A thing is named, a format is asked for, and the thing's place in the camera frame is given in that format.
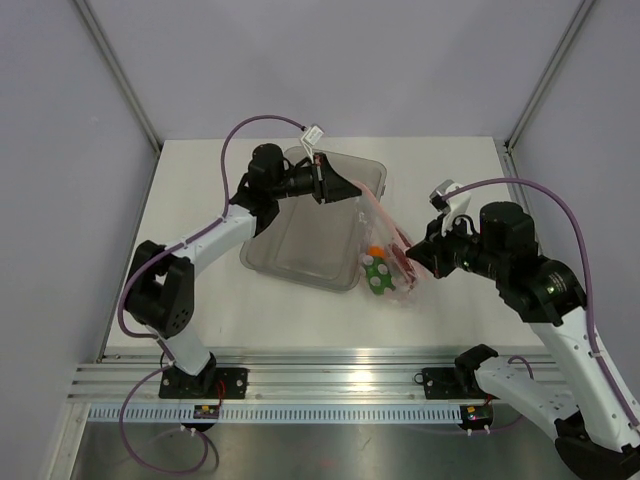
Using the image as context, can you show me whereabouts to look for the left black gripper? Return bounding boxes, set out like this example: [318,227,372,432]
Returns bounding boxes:
[269,152,360,204]

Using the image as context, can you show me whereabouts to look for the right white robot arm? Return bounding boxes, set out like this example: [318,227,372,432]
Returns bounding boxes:
[406,202,639,479]

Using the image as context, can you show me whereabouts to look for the left aluminium frame post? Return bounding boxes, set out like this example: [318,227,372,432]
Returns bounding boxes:
[70,0,163,158]

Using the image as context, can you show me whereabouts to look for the orange fruit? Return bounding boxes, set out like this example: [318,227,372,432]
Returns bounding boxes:
[367,246,386,259]

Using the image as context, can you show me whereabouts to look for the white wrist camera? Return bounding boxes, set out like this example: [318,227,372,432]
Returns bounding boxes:
[429,180,471,236]
[299,124,325,162]

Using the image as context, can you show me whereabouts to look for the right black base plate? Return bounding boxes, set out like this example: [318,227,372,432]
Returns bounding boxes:
[413,366,497,401]

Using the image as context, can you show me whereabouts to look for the red toy lobster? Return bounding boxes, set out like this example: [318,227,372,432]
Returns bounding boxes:
[387,243,418,289]

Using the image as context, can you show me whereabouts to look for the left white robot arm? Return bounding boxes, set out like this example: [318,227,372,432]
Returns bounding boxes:
[118,143,362,398]

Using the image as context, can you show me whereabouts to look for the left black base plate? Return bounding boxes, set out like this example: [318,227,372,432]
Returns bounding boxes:
[158,367,249,400]

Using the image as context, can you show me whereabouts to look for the aluminium mounting rail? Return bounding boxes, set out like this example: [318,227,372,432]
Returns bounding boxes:
[67,347,460,404]

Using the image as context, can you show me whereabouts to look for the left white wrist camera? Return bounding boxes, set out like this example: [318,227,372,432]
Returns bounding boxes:
[299,124,325,162]

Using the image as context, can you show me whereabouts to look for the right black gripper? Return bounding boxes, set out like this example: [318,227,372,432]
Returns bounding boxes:
[409,210,508,282]

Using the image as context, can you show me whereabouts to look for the green bell pepper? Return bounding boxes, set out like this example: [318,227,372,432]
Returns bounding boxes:
[362,255,397,296]

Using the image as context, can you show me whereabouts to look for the clear zip top bag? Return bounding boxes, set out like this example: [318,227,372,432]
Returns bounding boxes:
[354,181,427,305]

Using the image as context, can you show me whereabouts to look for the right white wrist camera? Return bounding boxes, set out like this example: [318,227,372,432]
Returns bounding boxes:
[429,180,471,236]

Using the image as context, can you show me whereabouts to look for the white slotted cable duct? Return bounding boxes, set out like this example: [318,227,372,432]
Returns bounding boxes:
[88,403,462,425]

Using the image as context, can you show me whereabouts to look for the right aluminium frame post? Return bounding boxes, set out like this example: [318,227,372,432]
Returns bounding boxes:
[505,0,598,155]

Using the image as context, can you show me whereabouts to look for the clear grey plastic container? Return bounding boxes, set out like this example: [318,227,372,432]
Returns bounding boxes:
[232,143,387,292]

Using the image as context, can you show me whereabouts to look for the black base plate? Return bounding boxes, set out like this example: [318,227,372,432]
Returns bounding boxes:
[413,366,497,401]
[158,367,249,400]

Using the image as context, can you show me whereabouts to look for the aluminium frame post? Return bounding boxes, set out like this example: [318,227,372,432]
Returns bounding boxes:
[70,0,163,158]
[505,0,598,155]

